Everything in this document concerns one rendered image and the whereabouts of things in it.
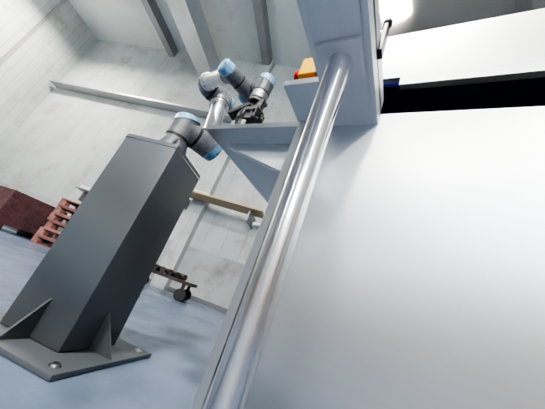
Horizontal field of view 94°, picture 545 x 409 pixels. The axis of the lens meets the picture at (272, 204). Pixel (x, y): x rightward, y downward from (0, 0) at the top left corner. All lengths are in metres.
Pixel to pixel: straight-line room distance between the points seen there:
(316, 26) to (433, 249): 0.48
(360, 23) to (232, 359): 0.58
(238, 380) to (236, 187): 5.32
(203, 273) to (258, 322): 4.82
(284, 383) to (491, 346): 0.34
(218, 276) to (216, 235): 0.80
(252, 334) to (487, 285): 0.40
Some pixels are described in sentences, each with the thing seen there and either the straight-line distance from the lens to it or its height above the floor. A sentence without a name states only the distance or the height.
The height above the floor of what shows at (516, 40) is 1.10.
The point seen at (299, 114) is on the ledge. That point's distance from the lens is 0.80.
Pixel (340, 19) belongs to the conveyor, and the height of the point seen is 0.84.
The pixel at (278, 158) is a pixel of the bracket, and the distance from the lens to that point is 0.90.
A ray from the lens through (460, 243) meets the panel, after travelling 0.58.
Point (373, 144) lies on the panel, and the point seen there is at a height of 0.78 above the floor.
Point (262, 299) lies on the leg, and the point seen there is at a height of 0.34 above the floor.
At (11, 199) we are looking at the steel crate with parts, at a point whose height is 0.53.
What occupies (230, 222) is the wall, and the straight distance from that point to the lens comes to 5.29.
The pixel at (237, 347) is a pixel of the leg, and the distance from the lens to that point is 0.36.
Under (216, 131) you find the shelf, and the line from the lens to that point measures 1.04.
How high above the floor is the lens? 0.33
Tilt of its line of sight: 21 degrees up
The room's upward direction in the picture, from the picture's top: 20 degrees clockwise
